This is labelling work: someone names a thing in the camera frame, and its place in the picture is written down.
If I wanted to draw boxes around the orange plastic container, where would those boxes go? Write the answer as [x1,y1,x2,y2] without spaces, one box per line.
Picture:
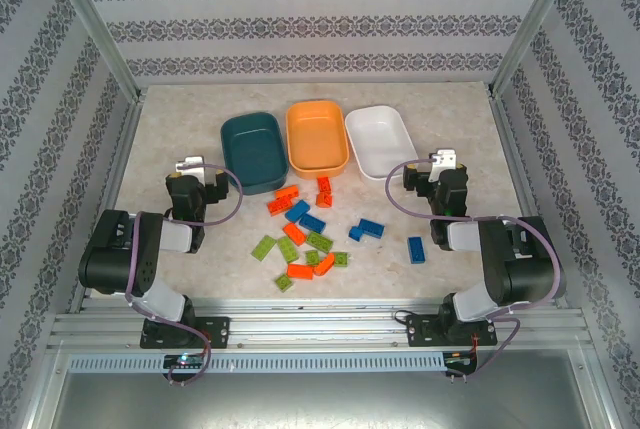
[285,100,350,180]

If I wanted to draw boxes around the aluminium frame post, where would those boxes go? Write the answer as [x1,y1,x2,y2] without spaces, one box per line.
[488,0,586,100]
[39,0,146,103]

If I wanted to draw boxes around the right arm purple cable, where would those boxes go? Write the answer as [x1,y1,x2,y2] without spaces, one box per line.
[386,158,561,383]

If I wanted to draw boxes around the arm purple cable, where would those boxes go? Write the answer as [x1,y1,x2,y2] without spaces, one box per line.
[386,158,561,383]
[124,162,245,385]

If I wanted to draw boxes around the teal plastic container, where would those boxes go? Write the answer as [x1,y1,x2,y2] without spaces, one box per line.
[220,111,290,196]

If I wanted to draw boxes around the metal sheet panel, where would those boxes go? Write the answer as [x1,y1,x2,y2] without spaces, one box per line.
[29,348,621,429]

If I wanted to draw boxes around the white plastic container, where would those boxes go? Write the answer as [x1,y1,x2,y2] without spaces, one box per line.
[344,105,420,183]

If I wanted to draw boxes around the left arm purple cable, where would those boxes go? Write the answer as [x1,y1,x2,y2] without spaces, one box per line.
[124,162,245,385]

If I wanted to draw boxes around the aluminium mounting rail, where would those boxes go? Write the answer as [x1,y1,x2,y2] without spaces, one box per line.
[47,297,587,353]

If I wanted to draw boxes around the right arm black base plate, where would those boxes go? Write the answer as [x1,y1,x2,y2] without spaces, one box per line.
[405,312,499,349]

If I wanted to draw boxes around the slotted grey cable duct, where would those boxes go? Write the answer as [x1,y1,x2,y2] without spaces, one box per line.
[67,352,447,375]

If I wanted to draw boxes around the aluminium side rail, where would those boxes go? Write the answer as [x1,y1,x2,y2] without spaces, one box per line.
[487,91,571,310]
[67,93,147,314]

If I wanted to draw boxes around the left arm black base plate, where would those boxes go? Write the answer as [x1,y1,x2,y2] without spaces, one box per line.
[139,316,231,350]

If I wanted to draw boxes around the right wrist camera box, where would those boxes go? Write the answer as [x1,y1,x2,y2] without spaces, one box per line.
[428,147,460,184]

